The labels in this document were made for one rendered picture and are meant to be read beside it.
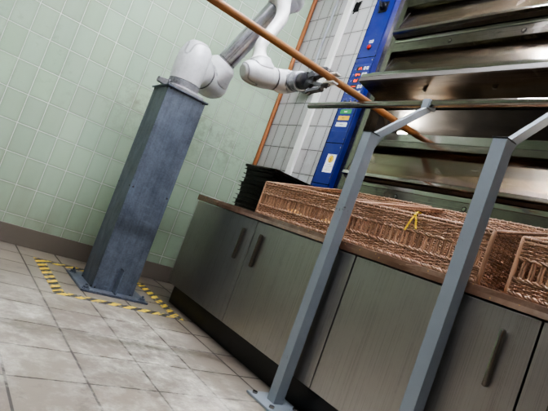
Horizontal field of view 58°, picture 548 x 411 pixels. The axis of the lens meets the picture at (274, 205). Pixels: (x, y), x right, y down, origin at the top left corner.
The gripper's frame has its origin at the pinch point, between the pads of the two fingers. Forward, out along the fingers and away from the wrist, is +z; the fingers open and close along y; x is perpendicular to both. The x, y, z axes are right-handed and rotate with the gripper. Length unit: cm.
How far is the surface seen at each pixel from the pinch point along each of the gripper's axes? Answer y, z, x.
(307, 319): 90, 41, 5
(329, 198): 48, 21, -3
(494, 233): 47, 88, -3
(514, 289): 60, 98, -3
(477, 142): 4, 37, -53
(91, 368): 120, 29, 64
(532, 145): 4, 60, -53
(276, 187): 48, -16, -4
